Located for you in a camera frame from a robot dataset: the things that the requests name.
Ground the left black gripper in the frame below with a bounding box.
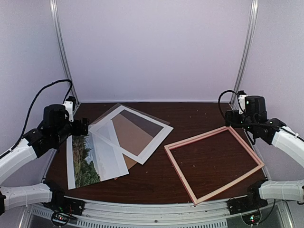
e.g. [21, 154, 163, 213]
[53, 117, 89, 145]

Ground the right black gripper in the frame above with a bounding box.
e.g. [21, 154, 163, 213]
[225, 110, 256, 134]

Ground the clear acrylic sheet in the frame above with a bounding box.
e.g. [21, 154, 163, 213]
[90, 103, 170, 137]

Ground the white mat board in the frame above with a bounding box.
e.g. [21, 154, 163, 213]
[89, 106, 173, 164]

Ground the pink wooden picture frame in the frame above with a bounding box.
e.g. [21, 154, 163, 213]
[164, 126, 265, 206]

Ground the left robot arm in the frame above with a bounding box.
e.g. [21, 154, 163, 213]
[0, 101, 88, 213]

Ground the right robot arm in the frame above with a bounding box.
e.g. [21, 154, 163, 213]
[220, 91, 304, 210]

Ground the landscape photo print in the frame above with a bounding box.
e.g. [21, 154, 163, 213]
[66, 134, 129, 190]

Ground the brown backing board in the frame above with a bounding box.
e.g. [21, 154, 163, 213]
[114, 154, 137, 180]

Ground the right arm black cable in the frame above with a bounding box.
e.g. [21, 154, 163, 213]
[218, 89, 257, 145]

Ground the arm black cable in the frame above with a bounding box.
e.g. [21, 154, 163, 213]
[13, 79, 73, 149]
[218, 89, 257, 145]

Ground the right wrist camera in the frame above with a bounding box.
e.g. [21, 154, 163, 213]
[237, 90, 247, 114]

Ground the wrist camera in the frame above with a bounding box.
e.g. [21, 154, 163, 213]
[237, 90, 247, 114]
[63, 96, 76, 123]

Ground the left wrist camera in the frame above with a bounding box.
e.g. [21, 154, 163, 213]
[63, 96, 76, 123]

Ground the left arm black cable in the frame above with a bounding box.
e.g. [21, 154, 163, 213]
[13, 79, 73, 149]

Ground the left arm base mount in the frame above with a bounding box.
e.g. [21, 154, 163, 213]
[43, 181, 85, 228]

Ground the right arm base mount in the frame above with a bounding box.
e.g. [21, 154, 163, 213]
[227, 180, 276, 227]

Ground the right aluminium corner post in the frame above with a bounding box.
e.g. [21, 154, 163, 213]
[233, 0, 259, 92]

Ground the aluminium corner post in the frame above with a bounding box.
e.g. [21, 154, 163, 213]
[233, 0, 259, 92]
[49, 0, 81, 105]

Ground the front aluminium rail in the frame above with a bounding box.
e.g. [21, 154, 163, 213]
[19, 198, 285, 228]

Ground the left aluminium corner post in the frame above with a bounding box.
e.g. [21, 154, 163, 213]
[49, 0, 81, 105]

